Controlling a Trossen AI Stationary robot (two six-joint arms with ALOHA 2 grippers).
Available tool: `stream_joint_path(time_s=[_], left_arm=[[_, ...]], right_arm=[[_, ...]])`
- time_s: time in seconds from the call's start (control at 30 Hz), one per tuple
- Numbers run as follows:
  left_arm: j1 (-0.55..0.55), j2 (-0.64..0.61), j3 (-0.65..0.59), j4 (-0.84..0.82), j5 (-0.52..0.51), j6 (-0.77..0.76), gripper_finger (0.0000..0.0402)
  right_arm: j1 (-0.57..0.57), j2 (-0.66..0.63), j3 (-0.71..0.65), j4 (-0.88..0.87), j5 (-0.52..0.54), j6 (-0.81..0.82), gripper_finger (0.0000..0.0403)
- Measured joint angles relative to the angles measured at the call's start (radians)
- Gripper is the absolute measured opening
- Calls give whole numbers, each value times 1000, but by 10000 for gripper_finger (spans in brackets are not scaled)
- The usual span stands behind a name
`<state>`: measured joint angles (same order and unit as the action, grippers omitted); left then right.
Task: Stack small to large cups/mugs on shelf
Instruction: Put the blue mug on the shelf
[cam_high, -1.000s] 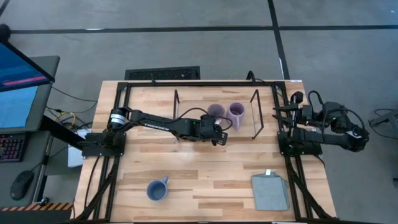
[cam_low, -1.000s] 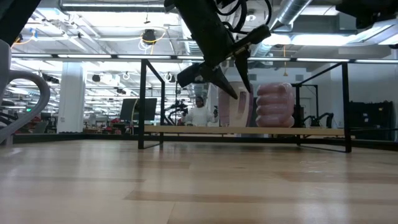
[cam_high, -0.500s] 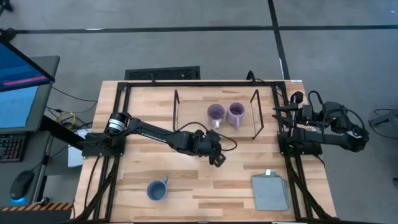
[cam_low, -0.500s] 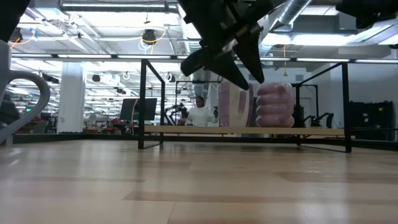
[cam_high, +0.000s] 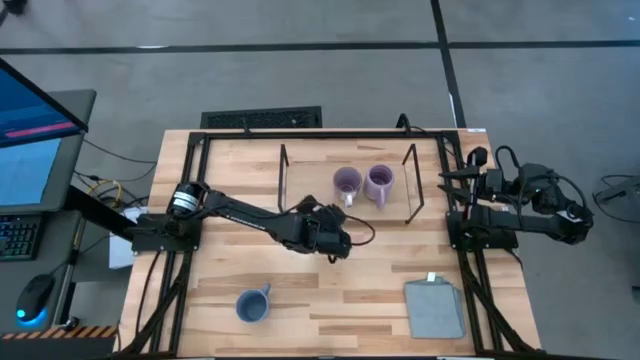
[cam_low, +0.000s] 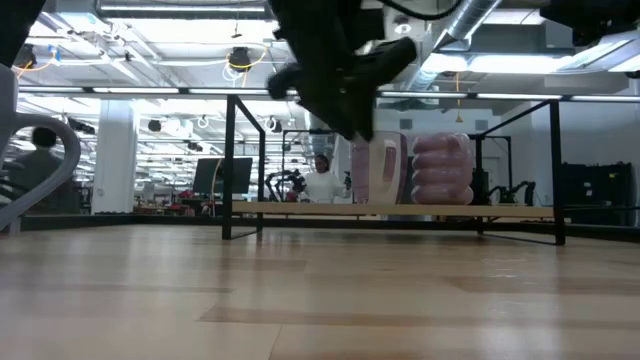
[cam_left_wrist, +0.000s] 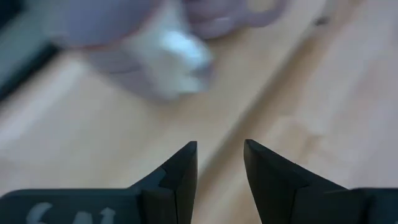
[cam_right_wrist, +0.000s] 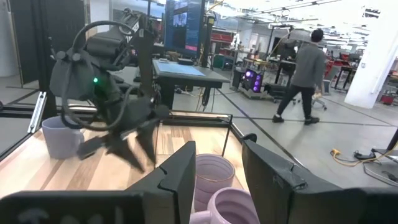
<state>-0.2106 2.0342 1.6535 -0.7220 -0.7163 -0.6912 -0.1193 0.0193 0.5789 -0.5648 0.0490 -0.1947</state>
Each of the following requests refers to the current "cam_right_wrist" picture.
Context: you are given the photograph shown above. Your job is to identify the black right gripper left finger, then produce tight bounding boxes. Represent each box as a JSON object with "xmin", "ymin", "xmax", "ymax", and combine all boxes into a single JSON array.
[{"xmin": 126, "ymin": 141, "xmax": 197, "ymax": 224}]

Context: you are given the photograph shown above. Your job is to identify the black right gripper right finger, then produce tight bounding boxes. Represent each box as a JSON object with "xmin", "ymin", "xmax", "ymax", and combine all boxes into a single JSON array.
[{"xmin": 242, "ymin": 139, "xmax": 312, "ymax": 224}]

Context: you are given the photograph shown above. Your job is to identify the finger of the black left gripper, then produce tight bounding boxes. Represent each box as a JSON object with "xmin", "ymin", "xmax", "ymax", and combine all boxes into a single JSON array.
[
  {"xmin": 107, "ymin": 133, "xmax": 146, "ymax": 174},
  {"xmin": 138, "ymin": 119, "xmax": 159, "ymax": 164}
]

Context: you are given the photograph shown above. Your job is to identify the pale purple ribbed mug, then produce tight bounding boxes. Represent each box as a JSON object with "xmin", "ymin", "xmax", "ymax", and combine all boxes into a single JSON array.
[{"xmin": 189, "ymin": 186, "xmax": 261, "ymax": 224}]

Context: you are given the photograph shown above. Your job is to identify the purple and white mug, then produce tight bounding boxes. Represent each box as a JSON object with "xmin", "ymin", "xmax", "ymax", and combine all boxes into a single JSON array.
[{"xmin": 194, "ymin": 153, "xmax": 236, "ymax": 213}]

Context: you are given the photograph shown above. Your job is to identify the blue-grey mug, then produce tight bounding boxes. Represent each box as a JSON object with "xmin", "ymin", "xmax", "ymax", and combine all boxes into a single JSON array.
[{"xmin": 41, "ymin": 116, "xmax": 85, "ymax": 160}]

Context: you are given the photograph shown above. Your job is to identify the grey desk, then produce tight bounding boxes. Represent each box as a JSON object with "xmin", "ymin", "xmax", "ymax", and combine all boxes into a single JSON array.
[{"xmin": 108, "ymin": 58, "xmax": 231, "ymax": 110}]

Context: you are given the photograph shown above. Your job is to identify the blue desk pad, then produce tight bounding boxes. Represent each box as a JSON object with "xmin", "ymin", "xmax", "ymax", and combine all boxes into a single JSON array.
[{"xmin": 155, "ymin": 60, "xmax": 206, "ymax": 77}]

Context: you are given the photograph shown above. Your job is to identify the silver aluminium bar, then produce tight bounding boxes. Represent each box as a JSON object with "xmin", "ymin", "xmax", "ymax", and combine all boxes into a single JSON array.
[{"xmin": 27, "ymin": 91, "xmax": 48, "ymax": 134}]

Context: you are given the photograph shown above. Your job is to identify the large computer monitor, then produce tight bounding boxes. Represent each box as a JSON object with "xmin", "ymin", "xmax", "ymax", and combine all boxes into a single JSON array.
[{"xmin": 164, "ymin": 0, "xmax": 206, "ymax": 59}]

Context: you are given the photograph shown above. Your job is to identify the computer tower purple lights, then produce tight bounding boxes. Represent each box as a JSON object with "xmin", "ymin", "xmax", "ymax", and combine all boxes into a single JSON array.
[{"xmin": 239, "ymin": 68, "xmax": 265, "ymax": 93}]

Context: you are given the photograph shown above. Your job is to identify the red tool cart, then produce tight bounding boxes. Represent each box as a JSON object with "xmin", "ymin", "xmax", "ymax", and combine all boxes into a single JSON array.
[{"xmin": 210, "ymin": 30, "xmax": 236, "ymax": 44}]

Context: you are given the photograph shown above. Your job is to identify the office chair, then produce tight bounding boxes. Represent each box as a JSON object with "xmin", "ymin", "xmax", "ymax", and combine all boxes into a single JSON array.
[{"xmin": 312, "ymin": 79, "xmax": 331, "ymax": 111}]

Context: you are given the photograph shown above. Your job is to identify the black partition panel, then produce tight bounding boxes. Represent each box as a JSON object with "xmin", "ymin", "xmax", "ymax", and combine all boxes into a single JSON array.
[{"xmin": 9, "ymin": 0, "xmax": 86, "ymax": 85}]

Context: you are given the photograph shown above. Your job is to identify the person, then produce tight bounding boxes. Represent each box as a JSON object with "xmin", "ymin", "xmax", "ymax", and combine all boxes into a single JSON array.
[{"xmin": 272, "ymin": 28, "xmax": 328, "ymax": 126}]

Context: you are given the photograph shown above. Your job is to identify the white building column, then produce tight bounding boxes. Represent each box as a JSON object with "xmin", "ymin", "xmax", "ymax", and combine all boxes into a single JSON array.
[{"xmin": 344, "ymin": 0, "xmax": 398, "ymax": 110}]

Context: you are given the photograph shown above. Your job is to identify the black aluminium table frame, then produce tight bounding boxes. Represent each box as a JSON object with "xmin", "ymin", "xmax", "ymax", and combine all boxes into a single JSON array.
[{"xmin": 0, "ymin": 102, "xmax": 307, "ymax": 170}]

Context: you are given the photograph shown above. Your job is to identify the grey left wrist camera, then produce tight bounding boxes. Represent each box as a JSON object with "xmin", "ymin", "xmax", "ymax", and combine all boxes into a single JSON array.
[{"xmin": 49, "ymin": 49, "xmax": 103, "ymax": 100}]

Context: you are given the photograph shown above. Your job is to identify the yellow floor cable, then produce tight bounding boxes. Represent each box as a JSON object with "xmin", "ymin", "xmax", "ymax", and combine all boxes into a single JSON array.
[{"xmin": 330, "ymin": 148, "xmax": 398, "ymax": 168}]

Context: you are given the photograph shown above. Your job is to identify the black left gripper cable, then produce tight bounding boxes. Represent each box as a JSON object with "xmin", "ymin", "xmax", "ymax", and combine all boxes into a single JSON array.
[{"xmin": 60, "ymin": 20, "xmax": 137, "ymax": 131}]

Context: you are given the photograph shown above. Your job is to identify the dark side desk frame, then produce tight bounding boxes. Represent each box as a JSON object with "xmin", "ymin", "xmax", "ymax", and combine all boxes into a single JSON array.
[{"xmin": 371, "ymin": 127, "xmax": 398, "ymax": 164}]

